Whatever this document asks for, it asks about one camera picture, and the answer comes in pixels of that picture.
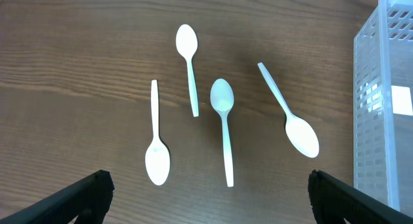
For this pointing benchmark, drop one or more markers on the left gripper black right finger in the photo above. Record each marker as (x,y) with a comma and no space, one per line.
(333,201)

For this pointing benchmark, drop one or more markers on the white spoon leftmost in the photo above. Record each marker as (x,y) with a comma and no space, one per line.
(157,157)

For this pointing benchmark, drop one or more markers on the white spoon middle left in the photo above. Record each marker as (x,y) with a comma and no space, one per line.
(222,101)

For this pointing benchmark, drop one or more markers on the white spoon far left top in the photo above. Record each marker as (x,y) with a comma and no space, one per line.
(186,44)

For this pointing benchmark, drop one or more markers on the clear plastic basket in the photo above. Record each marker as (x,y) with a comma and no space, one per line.
(382,99)

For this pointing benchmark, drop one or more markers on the white spoon near clear basket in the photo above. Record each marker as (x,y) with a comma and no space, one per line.
(299,132)

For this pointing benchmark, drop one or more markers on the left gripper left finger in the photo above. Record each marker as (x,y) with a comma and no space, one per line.
(85,201)

